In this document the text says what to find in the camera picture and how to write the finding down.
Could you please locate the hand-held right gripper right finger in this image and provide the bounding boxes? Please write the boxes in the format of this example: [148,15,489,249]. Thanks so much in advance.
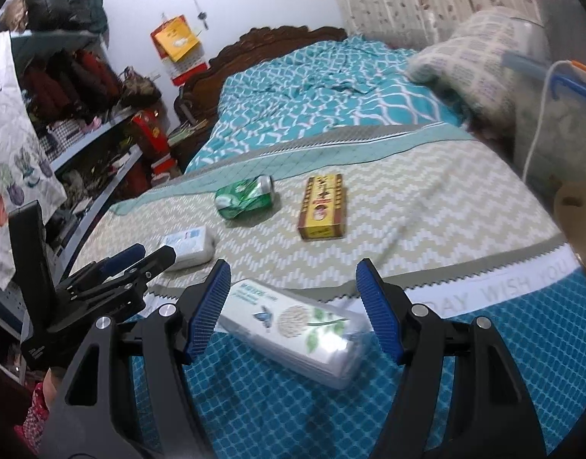
[356,257,547,459]

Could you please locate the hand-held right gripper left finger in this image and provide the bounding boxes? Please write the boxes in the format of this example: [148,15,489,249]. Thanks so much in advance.
[39,258,233,459]

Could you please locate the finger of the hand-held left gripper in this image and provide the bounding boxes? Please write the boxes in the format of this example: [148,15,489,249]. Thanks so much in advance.
[99,243,147,276]
[110,246,176,293]

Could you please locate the white tissue pack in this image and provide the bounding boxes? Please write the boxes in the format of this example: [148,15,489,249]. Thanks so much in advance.
[163,226,216,271]

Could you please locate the clear plastic tissue pack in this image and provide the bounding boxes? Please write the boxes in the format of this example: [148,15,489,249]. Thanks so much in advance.
[215,278,371,391]

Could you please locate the crushed green can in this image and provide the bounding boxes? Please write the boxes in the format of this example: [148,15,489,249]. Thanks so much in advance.
[215,175,275,221]

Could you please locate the yellow cardboard box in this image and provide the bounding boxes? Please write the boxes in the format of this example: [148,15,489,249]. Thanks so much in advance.
[297,174,347,241]

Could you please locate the person's left forearm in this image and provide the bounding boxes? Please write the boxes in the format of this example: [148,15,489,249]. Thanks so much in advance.
[23,368,67,457]

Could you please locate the grey metal shelf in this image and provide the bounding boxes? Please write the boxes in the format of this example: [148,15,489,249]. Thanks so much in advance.
[0,29,148,386]

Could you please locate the red gift box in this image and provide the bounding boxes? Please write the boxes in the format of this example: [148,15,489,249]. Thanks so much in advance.
[130,110,180,183]

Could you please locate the cactus print cloth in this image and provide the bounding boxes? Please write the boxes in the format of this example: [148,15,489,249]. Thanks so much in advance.
[0,31,68,293]

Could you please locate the brown handbag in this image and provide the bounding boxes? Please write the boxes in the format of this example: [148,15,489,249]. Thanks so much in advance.
[117,66,163,109]

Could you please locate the hanging dark red clothes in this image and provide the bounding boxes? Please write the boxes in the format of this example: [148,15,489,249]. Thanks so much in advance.
[21,49,125,124]

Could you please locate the teal patterned duvet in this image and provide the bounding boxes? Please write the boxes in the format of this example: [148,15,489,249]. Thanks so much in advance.
[184,35,472,174]

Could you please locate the carved wooden headboard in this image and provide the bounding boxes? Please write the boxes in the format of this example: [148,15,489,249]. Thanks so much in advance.
[173,25,349,131]

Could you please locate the black bags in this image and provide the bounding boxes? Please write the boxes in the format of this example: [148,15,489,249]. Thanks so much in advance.
[21,0,108,35]

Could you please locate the patterned grey pillow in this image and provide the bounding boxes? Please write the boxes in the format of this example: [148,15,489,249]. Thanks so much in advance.
[407,8,548,126]

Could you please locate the red yellow wall calendar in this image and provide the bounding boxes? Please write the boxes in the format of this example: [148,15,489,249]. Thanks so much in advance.
[150,15,209,88]

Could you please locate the dark hanging wall ornament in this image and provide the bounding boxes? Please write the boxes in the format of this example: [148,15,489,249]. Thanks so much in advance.
[191,0,210,30]

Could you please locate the clear blue handle storage box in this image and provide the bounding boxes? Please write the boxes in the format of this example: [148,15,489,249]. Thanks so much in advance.
[507,18,586,189]

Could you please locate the white cable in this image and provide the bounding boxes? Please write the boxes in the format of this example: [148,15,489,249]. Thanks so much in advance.
[523,60,579,181]

